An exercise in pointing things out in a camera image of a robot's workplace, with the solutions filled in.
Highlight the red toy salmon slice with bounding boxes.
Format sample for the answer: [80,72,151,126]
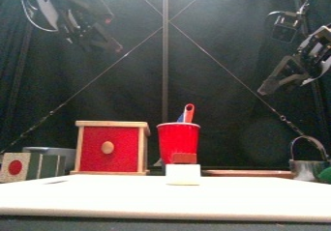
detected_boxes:
[170,153,198,165]

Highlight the white toy rice block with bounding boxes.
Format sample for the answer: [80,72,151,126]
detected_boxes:
[164,162,202,187]

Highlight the green toy sushi roll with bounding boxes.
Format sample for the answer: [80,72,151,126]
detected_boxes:
[0,152,66,184]

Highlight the red measuring spoon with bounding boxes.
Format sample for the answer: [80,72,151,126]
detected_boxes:
[182,102,196,124]

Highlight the pink plastic tray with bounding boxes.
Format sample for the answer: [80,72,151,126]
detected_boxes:
[202,169,294,180]

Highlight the red plastic cup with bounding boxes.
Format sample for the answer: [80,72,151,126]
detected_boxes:
[155,122,202,175]

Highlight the wooden box with red front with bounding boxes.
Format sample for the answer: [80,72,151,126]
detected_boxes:
[69,120,151,176]

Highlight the white cutting board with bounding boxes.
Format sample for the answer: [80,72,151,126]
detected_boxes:
[0,174,331,223]

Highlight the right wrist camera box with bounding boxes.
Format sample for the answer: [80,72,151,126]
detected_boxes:
[270,12,304,44]

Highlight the black vertical frame pole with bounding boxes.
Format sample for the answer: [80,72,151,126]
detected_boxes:
[160,0,170,123]

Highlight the metal pot with handle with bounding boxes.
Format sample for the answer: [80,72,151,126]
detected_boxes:
[288,134,331,182]

